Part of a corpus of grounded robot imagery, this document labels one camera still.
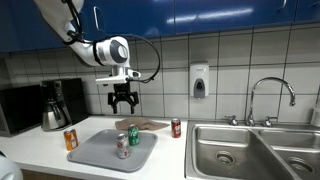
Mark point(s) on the stainless steel double sink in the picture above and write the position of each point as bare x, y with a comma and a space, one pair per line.
233, 146

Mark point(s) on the chrome gooseneck faucet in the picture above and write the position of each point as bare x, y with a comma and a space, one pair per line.
252, 100

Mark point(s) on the silver soda can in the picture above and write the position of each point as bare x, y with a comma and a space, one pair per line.
123, 146

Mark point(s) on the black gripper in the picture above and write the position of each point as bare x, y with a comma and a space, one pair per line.
122, 90

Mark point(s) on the steel coffee carafe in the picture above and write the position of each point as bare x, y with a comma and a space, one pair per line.
51, 116

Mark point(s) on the red soda can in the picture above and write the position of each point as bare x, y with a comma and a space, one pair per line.
176, 128

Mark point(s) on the grey plastic tray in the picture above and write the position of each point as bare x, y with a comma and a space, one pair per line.
90, 155

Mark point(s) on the black microwave oven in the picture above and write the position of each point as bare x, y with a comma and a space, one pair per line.
20, 110

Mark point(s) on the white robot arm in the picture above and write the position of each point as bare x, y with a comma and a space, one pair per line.
86, 50

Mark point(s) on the translucent soap bottle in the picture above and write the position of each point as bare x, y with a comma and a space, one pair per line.
316, 115

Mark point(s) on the wooden cutting board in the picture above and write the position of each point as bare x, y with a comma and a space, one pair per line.
146, 124

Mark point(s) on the green soda can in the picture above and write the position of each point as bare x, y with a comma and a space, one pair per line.
133, 136

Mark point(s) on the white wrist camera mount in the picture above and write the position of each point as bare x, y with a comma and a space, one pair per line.
113, 79

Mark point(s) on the white wall soap dispenser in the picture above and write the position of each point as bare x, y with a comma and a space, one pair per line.
199, 75

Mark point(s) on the black coffee maker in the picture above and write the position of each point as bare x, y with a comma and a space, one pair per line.
73, 96

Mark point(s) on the wooden base cabinet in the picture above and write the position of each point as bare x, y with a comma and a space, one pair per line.
43, 176

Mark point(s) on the orange soda can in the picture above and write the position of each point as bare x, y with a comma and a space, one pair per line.
71, 140

